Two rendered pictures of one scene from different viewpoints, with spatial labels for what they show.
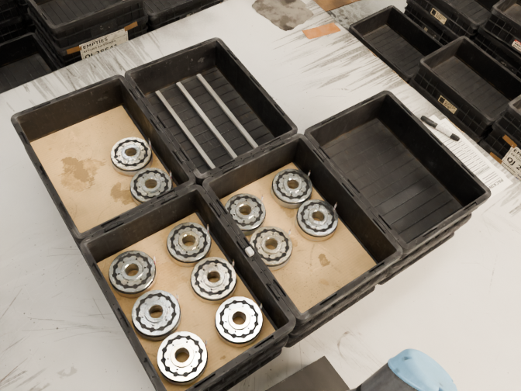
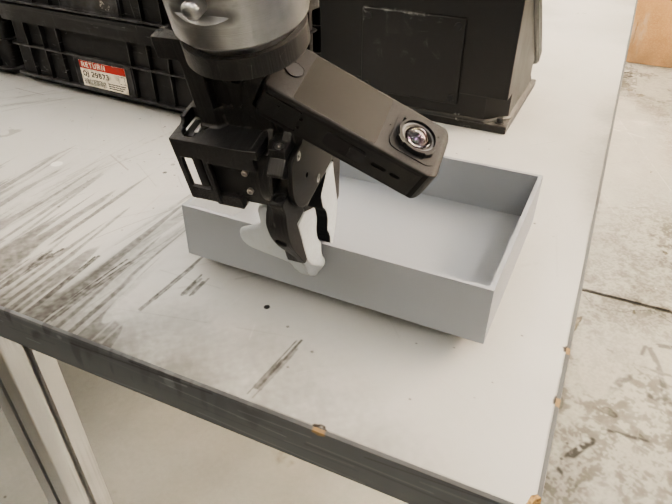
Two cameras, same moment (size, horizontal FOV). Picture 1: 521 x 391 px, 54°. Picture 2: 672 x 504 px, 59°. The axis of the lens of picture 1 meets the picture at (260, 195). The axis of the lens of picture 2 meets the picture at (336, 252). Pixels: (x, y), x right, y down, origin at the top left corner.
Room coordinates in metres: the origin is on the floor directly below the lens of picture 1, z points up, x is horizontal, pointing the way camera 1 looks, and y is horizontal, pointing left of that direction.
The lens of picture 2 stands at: (-0.61, 0.19, 1.03)
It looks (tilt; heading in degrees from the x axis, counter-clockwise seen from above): 36 degrees down; 341
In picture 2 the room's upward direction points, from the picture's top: straight up
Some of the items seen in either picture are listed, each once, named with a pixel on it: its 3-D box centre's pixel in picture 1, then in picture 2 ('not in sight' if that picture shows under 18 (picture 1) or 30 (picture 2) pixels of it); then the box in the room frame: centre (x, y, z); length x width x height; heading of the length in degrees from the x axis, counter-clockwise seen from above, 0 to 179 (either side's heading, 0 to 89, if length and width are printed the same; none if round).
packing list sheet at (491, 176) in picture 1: (452, 160); not in sight; (1.01, -0.57, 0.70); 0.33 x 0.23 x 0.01; 46
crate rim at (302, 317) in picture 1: (299, 219); not in sight; (0.59, -0.10, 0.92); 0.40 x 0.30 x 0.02; 42
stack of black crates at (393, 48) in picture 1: (392, 57); not in sight; (1.94, -0.51, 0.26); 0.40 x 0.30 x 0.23; 46
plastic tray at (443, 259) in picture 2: not in sight; (370, 213); (-0.18, 0.01, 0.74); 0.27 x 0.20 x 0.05; 45
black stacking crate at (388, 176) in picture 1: (388, 175); not in sight; (0.79, -0.32, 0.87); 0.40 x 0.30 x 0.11; 42
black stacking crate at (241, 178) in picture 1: (296, 229); not in sight; (0.59, -0.10, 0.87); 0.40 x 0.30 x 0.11; 42
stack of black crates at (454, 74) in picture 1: (460, 103); not in sight; (1.66, -0.80, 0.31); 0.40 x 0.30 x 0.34; 46
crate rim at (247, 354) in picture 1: (185, 284); not in sight; (0.39, 0.12, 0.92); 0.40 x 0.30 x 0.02; 42
